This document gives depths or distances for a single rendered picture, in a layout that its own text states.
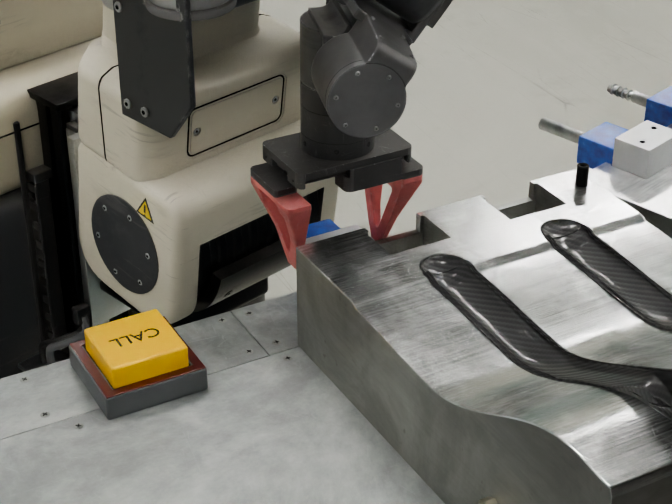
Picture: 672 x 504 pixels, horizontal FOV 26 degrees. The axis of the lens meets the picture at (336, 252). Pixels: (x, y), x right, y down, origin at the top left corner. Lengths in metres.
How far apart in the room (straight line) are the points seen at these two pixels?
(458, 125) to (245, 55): 1.92
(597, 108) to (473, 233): 2.32
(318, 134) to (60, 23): 0.58
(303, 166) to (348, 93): 0.11
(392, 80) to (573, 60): 2.66
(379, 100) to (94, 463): 0.32
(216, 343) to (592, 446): 0.40
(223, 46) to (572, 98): 2.12
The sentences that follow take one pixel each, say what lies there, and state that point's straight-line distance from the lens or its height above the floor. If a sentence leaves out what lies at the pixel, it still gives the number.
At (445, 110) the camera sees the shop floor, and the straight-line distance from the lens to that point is 3.37.
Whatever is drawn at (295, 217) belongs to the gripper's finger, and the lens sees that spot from 1.11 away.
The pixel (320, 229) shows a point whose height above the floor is 0.84.
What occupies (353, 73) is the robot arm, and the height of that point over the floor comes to 1.04.
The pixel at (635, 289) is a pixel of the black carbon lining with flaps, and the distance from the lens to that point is 1.08.
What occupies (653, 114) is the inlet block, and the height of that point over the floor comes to 0.86.
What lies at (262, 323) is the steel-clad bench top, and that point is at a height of 0.80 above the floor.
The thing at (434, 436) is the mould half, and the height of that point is 0.85.
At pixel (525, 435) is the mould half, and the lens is 0.87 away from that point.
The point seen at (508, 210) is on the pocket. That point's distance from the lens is 1.19.
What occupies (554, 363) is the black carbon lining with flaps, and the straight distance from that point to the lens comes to 1.00.
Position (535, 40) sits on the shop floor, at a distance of 3.77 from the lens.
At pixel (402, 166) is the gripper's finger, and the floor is 0.92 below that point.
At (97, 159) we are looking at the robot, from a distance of 1.42.
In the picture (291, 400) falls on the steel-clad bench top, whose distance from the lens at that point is 1.08.
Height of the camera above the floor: 1.45
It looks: 31 degrees down
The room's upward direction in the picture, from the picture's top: straight up
